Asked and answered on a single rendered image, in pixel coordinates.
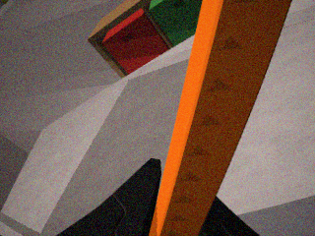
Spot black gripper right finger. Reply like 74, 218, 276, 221
198, 197, 260, 236

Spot orange handle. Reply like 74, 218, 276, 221
150, 0, 291, 236

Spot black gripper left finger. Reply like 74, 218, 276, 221
56, 158, 160, 236

